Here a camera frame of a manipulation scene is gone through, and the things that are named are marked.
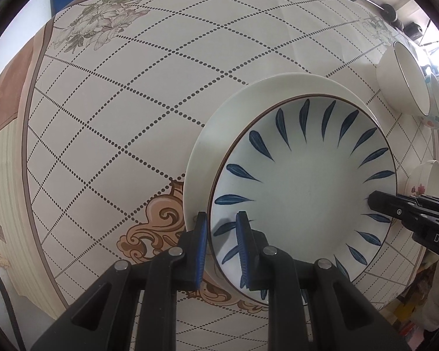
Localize white bowl black rim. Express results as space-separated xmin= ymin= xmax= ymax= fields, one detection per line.
xmin=376 ymin=41 xmax=431 ymax=116

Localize white plate grey flowers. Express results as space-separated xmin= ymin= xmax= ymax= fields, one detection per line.
xmin=184 ymin=72 xmax=382 ymax=293

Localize white bowl blue rim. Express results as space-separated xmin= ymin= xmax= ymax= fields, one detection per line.
xmin=421 ymin=74 xmax=439 ymax=130

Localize blue leaf pattern plate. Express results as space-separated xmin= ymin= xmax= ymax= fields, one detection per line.
xmin=208 ymin=94 xmax=397 ymax=303

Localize beige striped bed cover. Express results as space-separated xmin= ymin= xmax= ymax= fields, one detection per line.
xmin=0 ymin=34 xmax=65 ymax=319

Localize white bowl pink flowers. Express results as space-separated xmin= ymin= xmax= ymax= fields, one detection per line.
xmin=404 ymin=160 xmax=439 ymax=197

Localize floral diamond pattern tablecloth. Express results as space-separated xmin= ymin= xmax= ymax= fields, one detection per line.
xmin=21 ymin=0 xmax=439 ymax=351

